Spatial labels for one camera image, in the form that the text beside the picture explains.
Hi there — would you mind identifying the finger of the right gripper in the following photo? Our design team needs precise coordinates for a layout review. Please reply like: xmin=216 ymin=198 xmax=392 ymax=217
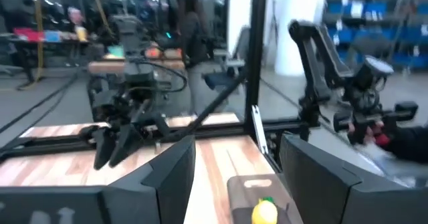
xmin=108 ymin=123 xmax=144 ymax=168
xmin=93 ymin=126 xmax=116 ymax=171

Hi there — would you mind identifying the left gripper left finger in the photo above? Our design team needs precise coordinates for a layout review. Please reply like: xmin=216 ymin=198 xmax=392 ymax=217
xmin=102 ymin=135 xmax=197 ymax=224

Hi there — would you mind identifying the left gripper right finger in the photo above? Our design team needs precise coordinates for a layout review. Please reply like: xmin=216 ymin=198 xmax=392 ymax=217
xmin=280 ymin=134 xmax=367 ymax=224

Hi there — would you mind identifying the yellow toy lemon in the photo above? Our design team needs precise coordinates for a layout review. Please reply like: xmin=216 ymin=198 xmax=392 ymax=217
xmin=251 ymin=196 xmax=279 ymax=224

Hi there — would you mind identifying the person's forearm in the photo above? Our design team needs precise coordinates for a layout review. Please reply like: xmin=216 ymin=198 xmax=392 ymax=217
xmin=384 ymin=126 xmax=428 ymax=164

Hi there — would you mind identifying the clear plastic tupperware container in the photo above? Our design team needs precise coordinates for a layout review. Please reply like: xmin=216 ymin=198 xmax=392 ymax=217
xmin=226 ymin=173 xmax=304 ymax=224

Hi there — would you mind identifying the wooden background table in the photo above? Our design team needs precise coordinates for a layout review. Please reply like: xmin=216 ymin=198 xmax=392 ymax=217
xmin=87 ymin=46 xmax=185 ymax=75

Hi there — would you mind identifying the person's hand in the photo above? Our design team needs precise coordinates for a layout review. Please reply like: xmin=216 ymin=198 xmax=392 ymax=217
xmin=346 ymin=120 xmax=392 ymax=148

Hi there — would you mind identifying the person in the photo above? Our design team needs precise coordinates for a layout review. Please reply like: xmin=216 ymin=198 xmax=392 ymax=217
xmin=167 ymin=0 xmax=217 ymax=114

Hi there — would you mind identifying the cluttered background table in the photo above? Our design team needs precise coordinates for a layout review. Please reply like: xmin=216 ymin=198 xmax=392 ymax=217
xmin=9 ymin=26 xmax=93 ymax=71

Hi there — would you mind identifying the white building column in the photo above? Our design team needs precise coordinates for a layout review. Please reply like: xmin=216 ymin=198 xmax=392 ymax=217
xmin=274 ymin=0 xmax=330 ymax=77

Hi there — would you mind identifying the shelf with blue bins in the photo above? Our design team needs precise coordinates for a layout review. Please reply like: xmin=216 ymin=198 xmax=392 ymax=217
xmin=322 ymin=0 xmax=428 ymax=73

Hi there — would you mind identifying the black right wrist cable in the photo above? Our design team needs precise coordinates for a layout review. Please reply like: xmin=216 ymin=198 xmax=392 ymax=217
xmin=133 ymin=59 xmax=189 ymax=94

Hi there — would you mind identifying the silver aluminium bracket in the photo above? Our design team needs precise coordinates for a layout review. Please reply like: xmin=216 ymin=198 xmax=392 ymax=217
xmin=250 ymin=104 xmax=270 ymax=155

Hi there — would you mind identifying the yellow hanging strap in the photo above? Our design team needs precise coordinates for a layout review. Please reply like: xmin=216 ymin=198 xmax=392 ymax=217
xmin=31 ymin=0 xmax=46 ymax=83

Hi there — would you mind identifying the black aluminium table frame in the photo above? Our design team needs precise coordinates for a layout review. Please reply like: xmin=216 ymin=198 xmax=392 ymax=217
xmin=0 ymin=0 xmax=305 ymax=161

